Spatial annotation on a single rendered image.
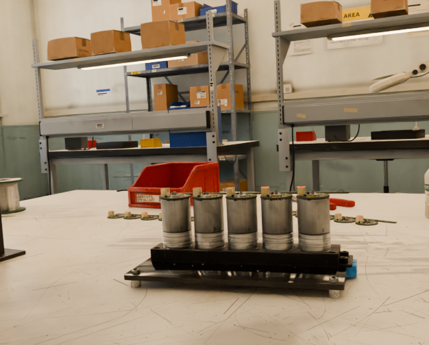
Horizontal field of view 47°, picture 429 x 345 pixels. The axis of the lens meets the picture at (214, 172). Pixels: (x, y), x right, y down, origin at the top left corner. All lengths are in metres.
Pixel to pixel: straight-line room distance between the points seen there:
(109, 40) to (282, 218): 3.04
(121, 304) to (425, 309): 0.20
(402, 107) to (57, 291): 2.36
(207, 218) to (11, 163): 5.84
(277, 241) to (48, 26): 6.27
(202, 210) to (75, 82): 5.88
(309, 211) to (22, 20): 6.30
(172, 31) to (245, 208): 2.80
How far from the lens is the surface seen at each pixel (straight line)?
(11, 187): 0.84
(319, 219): 0.38
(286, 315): 0.32
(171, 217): 0.40
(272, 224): 0.38
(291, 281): 0.35
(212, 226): 0.39
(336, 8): 2.84
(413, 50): 4.80
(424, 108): 2.63
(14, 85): 6.34
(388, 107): 2.64
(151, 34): 3.20
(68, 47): 3.58
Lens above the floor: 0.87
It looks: 5 degrees down
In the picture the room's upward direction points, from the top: 3 degrees counter-clockwise
